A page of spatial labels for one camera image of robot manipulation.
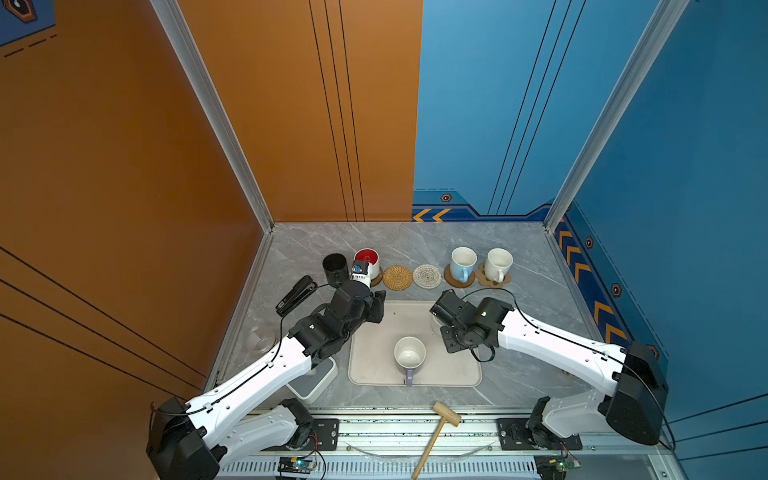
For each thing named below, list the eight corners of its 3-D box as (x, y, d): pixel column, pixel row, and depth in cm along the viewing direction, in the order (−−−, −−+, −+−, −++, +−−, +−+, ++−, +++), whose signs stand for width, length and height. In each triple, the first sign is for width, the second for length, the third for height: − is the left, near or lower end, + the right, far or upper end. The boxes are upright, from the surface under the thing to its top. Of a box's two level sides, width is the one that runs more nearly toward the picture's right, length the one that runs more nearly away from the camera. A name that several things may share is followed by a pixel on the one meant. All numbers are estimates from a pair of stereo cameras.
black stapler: (278, 314, 98) (273, 306, 93) (308, 282, 105) (305, 274, 101) (287, 320, 96) (282, 312, 92) (317, 287, 104) (314, 279, 100)
